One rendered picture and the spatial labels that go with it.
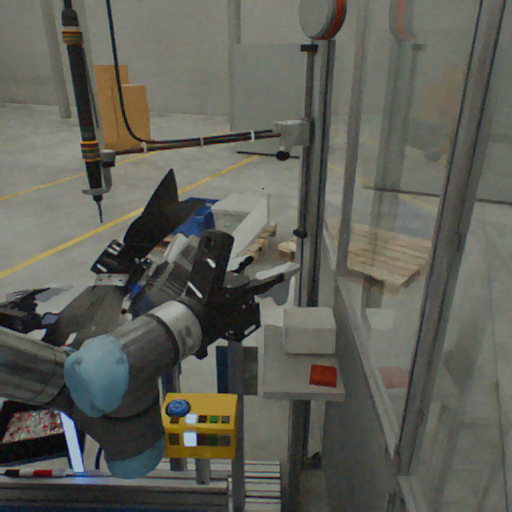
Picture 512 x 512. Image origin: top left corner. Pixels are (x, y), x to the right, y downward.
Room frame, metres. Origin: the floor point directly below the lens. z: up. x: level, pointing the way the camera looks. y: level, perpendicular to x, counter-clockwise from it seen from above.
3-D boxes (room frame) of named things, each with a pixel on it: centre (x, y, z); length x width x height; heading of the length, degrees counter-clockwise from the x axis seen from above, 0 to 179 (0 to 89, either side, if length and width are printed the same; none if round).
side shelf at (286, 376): (1.18, -0.15, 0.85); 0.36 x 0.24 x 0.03; 178
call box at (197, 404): (0.72, 0.12, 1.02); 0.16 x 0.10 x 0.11; 88
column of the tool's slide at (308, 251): (1.48, -0.20, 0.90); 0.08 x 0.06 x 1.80; 33
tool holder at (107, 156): (1.09, 0.39, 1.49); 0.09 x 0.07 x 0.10; 123
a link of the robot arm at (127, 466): (0.42, 0.17, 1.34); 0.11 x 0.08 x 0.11; 52
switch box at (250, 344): (1.30, 0.06, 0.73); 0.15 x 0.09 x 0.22; 88
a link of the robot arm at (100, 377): (0.41, 0.15, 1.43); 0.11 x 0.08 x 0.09; 142
